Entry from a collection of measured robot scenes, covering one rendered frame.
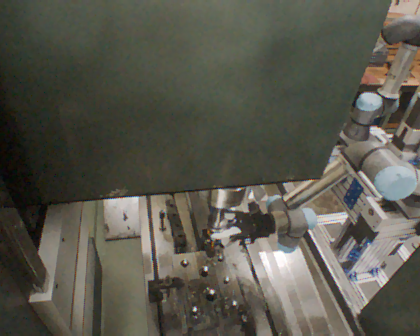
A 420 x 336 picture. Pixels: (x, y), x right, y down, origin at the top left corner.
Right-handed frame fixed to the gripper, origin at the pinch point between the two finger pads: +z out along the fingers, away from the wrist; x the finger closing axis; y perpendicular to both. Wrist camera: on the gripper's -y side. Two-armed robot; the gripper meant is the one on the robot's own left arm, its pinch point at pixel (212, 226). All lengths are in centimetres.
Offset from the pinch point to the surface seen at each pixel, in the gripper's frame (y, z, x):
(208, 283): 30.4, -0.7, -2.8
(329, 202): 128, -153, 110
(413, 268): 8, -65, -23
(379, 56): 27, -247, 226
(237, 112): -47.9, 3.1, -12.6
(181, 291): 30.5, 9.6, -4.3
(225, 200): -20.0, 0.5, -7.9
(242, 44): -60, 4, -13
